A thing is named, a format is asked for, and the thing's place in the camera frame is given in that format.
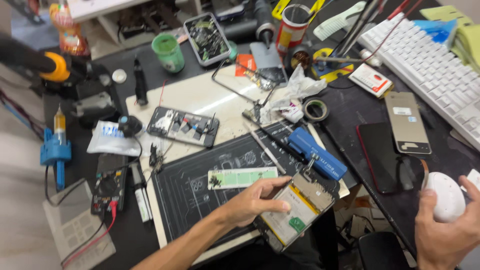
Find white egg-shaped device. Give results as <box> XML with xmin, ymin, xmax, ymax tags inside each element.
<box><xmin>420</xmin><ymin>159</ymin><xmax>467</xmax><ymax>224</ymax></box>

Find small white bottle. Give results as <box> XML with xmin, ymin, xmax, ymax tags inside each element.
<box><xmin>359</xmin><ymin>48</ymin><xmax>383</xmax><ymax>68</ymax></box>

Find white marker pen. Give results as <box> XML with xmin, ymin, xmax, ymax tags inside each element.
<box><xmin>130</xmin><ymin>163</ymin><xmax>154</xmax><ymax>223</ymax></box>

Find white plastic bag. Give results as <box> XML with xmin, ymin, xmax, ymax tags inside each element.
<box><xmin>86</xmin><ymin>120</ymin><xmax>151</xmax><ymax>158</ymax></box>

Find red white can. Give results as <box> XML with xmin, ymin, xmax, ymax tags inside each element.
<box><xmin>275</xmin><ymin>3</ymin><xmax>312</xmax><ymax>57</ymax></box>

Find grey phone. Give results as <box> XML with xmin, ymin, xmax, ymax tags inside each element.
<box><xmin>249</xmin><ymin>41</ymin><xmax>289</xmax><ymax>88</ymax></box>

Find small white cap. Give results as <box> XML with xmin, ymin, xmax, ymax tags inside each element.
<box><xmin>111</xmin><ymin>68</ymin><xmax>128</xmax><ymax>84</ymax></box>

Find yellow blue tool holder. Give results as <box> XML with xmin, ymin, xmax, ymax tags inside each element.
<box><xmin>311</xmin><ymin>47</ymin><xmax>355</xmax><ymax>83</ymax></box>

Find person's left hand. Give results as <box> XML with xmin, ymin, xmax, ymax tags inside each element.
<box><xmin>221</xmin><ymin>176</ymin><xmax>293</xmax><ymax>229</ymax></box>

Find white shelf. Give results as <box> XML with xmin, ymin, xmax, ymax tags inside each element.
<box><xmin>67</xmin><ymin>0</ymin><xmax>204</xmax><ymax>50</ymax></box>

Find red probe cable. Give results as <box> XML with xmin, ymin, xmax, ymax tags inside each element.
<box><xmin>62</xmin><ymin>200</ymin><xmax>119</xmax><ymax>269</ymax></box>

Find orange card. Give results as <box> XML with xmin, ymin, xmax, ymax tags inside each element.
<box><xmin>235</xmin><ymin>53</ymin><xmax>258</xmax><ymax>78</ymax></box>

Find black hot air gun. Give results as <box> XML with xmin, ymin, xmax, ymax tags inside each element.
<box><xmin>220</xmin><ymin>0</ymin><xmax>277</xmax><ymax>50</ymax></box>

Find black stand rods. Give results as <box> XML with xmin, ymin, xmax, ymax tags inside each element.
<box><xmin>333</xmin><ymin>0</ymin><xmax>384</xmax><ymax>58</ymax></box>

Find metal wire frame holder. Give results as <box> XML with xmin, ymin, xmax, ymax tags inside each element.
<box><xmin>211</xmin><ymin>58</ymin><xmax>277</xmax><ymax>124</ymax></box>

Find thin red wire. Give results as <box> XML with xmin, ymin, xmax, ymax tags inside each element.
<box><xmin>158</xmin><ymin>79</ymin><xmax>168</xmax><ymax>107</ymax></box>

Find green plastic cup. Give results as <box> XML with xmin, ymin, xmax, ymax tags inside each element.
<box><xmin>151</xmin><ymin>32</ymin><xmax>185</xmax><ymax>74</ymax></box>

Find blue plastic wrapper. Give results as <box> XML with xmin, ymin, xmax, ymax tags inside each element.
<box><xmin>412</xmin><ymin>18</ymin><xmax>458</xmax><ymax>45</ymax></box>

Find phone with yellow-edged battery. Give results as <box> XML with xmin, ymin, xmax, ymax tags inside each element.
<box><xmin>253</xmin><ymin>172</ymin><xmax>341</xmax><ymax>254</ymax></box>

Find orange snack packet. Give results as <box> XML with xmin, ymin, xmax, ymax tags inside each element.
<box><xmin>48</xmin><ymin>1</ymin><xmax>91</xmax><ymax>57</ymax></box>

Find black tape roll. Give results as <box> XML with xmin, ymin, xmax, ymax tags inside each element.
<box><xmin>302</xmin><ymin>97</ymin><xmax>331</xmax><ymax>123</ymax></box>

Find clear plastic tray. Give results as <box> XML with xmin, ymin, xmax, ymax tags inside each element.
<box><xmin>42</xmin><ymin>178</ymin><xmax>116</xmax><ymax>270</ymax></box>

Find disassembled black phone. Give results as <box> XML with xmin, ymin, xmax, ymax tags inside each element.
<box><xmin>146</xmin><ymin>106</ymin><xmax>220</xmax><ymax>148</ymax></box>

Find black screwdriver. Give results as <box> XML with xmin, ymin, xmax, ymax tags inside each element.
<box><xmin>241</xmin><ymin>111</ymin><xmax>309</xmax><ymax>164</ymax></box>

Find silver tweezers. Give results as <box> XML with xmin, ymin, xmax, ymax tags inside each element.
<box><xmin>244</xmin><ymin>122</ymin><xmax>288</xmax><ymax>176</ymax></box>

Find clear tray of parts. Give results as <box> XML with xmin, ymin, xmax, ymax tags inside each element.
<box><xmin>183</xmin><ymin>12</ymin><xmax>232</xmax><ymax>67</ymax></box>

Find crumpled white tissue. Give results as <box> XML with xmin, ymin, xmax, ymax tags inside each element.
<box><xmin>267</xmin><ymin>64</ymin><xmax>328</xmax><ymax>125</ymax></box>

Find blue holder with syringe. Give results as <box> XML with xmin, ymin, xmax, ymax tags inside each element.
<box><xmin>40</xmin><ymin>104</ymin><xmax>72</xmax><ymax>191</ymax></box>

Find black multimeter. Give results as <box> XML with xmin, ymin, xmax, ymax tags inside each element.
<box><xmin>91</xmin><ymin>153</ymin><xmax>129</xmax><ymax>217</ymax></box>

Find copper wire coil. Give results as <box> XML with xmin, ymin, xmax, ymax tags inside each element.
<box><xmin>290</xmin><ymin>50</ymin><xmax>312</xmax><ymax>71</ymax></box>

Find black stool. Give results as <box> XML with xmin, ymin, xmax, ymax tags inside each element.
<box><xmin>358</xmin><ymin>231</ymin><xmax>412</xmax><ymax>270</ymax></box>

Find black pen tool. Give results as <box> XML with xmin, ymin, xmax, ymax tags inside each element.
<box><xmin>133</xmin><ymin>58</ymin><xmax>149</xmax><ymax>107</ymax></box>

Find blue clamp tool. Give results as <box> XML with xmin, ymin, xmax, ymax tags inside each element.
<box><xmin>287</xmin><ymin>126</ymin><xmax>349</xmax><ymax>182</ymax></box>

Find yellow-green cloth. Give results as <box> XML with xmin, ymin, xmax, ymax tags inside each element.
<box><xmin>419</xmin><ymin>5</ymin><xmax>480</xmax><ymax>74</ymax></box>

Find white keyboard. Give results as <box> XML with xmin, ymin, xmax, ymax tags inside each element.
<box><xmin>357</xmin><ymin>12</ymin><xmax>480</xmax><ymax>151</ymax></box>

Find yellow plastic tool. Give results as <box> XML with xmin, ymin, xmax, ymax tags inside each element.
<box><xmin>271</xmin><ymin>0</ymin><xmax>326</xmax><ymax>22</ymax></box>

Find black printed repair mat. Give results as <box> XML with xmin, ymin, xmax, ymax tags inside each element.
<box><xmin>151</xmin><ymin>120</ymin><xmax>324</xmax><ymax>245</ymax></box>

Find white comb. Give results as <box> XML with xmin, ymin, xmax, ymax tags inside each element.
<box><xmin>313</xmin><ymin>1</ymin><xmax>367</xmax><ymax>41</ymax></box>

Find small black phone parts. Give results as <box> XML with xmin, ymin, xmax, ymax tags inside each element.
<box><xmin>149</xmin><ymin>143</ymin><xmax>164</xmax><ymax>174</ymax></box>

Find white red small box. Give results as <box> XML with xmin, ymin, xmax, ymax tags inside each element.
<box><xmin>348</xmin><ymin>62</ymin><xmax>395</xmax><ymax>99</ymax></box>

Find cartons under table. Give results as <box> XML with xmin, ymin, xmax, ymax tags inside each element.
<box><xmin>333</xmin><ymin>185</ymin><xmax>377</xmax><ymax>259</ymax></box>

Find black phone with red edge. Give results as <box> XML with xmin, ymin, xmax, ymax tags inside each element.
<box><xmin>356</xmin><ymin>121</ymin><xmax>427</xmax><ymax>195</ymax></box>

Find person's right hand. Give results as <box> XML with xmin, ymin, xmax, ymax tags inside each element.
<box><xmin>414</xmin><ymin>175</ymin><xmax>480</xmax><ymax>270</ymax></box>

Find black microscope with orange ring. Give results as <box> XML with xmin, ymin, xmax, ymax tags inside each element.
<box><xmin>0</xmin><ymin>31</ymin><xmax>125</xmax><ymax>129</ymax></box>

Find small black round device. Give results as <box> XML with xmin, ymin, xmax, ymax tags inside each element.
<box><xmin>118</xmin><ymin>115</ymin><xmax>143</xmax><ymax>138</ymax></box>

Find black probe cable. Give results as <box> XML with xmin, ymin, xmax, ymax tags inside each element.
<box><xmin>60</xmin><ymin>214</ymin><xmax>107</xmax><ymax>265</ymax></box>

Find white work board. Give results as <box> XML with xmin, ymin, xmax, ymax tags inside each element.
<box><xmin>125</xmin><ymin>65</ymin><xmax>350</xmax><ymax>265</ymax></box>

